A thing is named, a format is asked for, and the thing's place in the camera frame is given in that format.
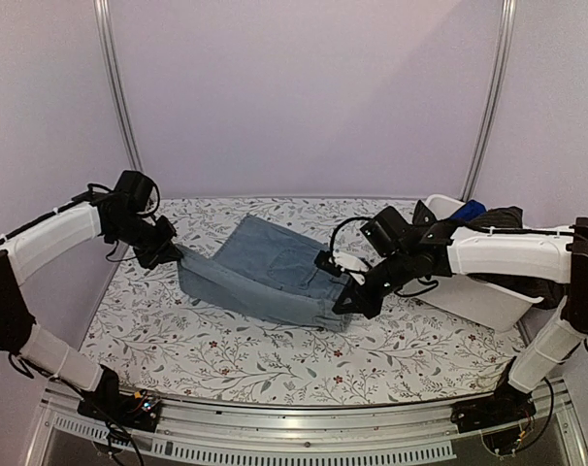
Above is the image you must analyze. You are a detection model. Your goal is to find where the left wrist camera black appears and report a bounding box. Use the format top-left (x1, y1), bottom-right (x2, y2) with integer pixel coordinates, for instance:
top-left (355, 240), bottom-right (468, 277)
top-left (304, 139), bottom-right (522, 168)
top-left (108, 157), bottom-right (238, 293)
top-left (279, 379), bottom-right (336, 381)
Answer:
top-left (114, 170), bottom-right (161, 216)

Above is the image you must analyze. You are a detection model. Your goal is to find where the black striped garment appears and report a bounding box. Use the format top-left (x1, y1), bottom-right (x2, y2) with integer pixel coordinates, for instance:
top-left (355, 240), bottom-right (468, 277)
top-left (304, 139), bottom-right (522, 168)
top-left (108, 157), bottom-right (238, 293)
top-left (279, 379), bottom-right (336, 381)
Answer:
top-left (412, 201), bottom-right (572, 311)

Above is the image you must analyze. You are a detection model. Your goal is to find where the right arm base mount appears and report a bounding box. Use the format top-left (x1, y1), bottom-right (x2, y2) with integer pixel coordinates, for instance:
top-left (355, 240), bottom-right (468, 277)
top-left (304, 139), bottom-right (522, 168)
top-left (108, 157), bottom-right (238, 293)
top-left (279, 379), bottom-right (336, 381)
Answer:
top-left (450, 383), bottom-right (537, 456)

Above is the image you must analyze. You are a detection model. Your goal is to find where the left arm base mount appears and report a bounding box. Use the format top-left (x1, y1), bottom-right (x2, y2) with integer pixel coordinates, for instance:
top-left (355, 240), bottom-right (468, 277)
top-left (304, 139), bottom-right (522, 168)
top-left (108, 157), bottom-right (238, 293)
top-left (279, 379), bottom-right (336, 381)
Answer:
top-left (78, 369), bottom-right (162, 433)

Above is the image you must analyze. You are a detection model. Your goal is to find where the white plastic laundry basket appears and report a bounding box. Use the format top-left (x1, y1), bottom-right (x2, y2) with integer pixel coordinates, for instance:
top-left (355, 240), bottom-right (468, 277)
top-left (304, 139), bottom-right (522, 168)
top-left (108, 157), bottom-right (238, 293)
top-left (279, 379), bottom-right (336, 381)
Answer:
top-left (403, 193), bottom-right (547, 334)

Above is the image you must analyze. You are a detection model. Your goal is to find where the aluminium front rail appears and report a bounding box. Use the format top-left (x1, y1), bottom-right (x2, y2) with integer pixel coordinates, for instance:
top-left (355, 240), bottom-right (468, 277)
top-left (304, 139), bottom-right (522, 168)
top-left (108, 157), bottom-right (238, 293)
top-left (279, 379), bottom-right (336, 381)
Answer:
top-left (25, 379), bottom-right (588, 465)

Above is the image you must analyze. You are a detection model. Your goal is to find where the floral patterned table mat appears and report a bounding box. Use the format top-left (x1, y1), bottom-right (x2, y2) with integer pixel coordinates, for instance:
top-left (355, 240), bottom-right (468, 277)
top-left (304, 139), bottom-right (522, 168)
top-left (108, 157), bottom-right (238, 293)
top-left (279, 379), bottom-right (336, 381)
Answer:
top-left (78, 196), bottom-right (531, 407)

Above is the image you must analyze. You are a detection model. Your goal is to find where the left aluminium frame post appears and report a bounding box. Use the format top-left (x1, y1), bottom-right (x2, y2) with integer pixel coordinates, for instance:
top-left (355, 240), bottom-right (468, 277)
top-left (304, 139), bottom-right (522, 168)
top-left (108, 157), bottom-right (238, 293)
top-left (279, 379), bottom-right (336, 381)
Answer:
top-left (93, 0), bottom-right (144, 172)

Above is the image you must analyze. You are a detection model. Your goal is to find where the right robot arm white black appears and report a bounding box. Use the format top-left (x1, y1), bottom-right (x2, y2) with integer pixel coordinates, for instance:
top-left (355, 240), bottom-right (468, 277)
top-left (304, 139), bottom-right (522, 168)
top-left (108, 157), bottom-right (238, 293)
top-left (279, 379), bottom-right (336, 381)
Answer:
top-left (327, 216), bottom-right (588, 423)

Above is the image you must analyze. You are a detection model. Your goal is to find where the light blue denim skirt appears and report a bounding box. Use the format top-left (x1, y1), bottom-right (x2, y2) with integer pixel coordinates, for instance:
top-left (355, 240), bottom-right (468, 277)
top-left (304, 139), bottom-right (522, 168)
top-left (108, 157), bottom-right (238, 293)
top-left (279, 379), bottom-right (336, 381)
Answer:
top-left (178, 215), bottom-right (351, 332)

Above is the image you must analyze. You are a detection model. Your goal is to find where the right aluminium frame post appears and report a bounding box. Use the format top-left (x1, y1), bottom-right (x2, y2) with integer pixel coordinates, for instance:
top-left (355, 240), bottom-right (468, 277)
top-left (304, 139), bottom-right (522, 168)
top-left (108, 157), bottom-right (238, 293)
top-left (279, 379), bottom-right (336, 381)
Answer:
top-left (460, 0), bottom-right (517, 201)

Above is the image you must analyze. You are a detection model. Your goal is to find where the blue garment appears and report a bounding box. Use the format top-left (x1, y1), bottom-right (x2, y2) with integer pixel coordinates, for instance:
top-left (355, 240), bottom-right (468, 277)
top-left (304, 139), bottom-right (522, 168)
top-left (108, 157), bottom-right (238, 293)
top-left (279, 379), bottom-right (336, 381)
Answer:
top-left (449, 200), bottom-right (487, 222)

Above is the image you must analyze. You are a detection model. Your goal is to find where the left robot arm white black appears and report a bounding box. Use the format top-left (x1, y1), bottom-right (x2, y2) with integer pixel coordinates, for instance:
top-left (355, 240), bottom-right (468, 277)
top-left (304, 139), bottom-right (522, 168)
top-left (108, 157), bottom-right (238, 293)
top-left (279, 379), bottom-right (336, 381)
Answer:
top-left (0, 193), bottom-right (181, 421)

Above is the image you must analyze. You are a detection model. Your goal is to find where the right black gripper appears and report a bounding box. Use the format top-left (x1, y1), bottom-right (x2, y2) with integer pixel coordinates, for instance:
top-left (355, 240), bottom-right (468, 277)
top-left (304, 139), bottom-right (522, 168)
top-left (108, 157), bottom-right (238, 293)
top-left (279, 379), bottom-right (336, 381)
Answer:
top-left (333, 249), bottom-right (413, 319)

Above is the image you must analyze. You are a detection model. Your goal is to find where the aluminium frame post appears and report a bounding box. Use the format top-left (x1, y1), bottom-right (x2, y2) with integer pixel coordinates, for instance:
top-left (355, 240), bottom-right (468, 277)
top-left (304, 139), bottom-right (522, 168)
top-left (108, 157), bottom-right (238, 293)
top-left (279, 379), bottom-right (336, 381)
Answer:
top-left (93, 0), bottom-right (144, 172)
top-left (460, 0), bottom-right (517, 201)

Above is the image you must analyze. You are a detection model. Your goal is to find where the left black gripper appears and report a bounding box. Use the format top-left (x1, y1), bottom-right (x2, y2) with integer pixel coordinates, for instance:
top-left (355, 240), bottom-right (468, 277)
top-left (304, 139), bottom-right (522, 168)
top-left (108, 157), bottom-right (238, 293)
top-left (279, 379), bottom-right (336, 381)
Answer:
top-left (109, 214), bottom-right (182, 270)

